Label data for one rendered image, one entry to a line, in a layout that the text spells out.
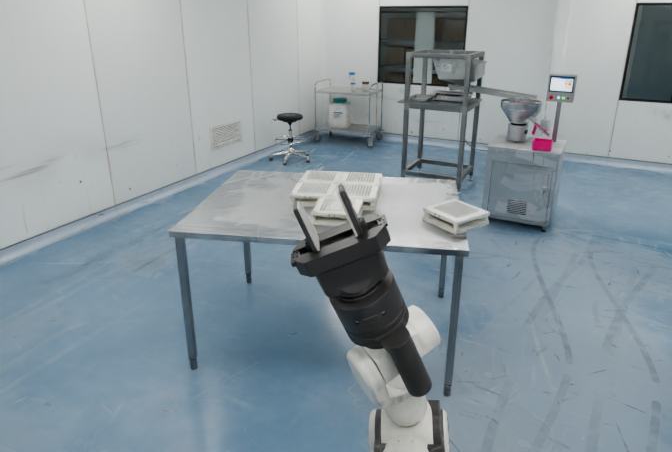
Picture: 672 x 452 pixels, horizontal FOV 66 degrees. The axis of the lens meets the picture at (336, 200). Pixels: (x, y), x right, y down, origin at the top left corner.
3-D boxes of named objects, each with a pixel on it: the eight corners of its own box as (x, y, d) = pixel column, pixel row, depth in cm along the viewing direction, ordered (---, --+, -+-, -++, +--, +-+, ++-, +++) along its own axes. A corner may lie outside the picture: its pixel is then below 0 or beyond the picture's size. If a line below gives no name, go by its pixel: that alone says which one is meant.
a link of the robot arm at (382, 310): (290, 234, 69) (325, 300, 74) (289, 277, 60) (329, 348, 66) (379, 199, 67) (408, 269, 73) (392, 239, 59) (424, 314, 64)
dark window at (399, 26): (377, 82, 810) (379, 6, 772) (377, 82, 811) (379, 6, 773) (461, 87, 752) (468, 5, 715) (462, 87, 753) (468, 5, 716)
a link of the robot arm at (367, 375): (392, 308, 73) (402, 351, 83) (340, 346, 71) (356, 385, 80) (422, 342, 69) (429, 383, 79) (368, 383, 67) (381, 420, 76)
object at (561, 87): (539, 142, 491) (549, 74, 469) (541, 139, 499) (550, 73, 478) (566, 144, 481) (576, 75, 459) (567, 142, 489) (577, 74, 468)
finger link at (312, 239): (299, 210, 60) (320, 251, 62) (299, 197, 62) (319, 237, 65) (286, 215, 60) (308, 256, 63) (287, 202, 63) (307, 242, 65)
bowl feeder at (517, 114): (493, 142, 489) (497, 102, 476) (500, 134, 519) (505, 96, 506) (548, 148, 468) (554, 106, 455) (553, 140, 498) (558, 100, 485)
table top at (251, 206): (168, 237, 267) (167, 230, 266) (238, 174, 369) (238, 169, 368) (468, 257, 246) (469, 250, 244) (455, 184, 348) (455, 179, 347)
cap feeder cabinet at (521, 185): (479, 222, 503) (486, 145, 477) (491, 204, 550) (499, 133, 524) (548, 234, 476) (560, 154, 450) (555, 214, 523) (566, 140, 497)
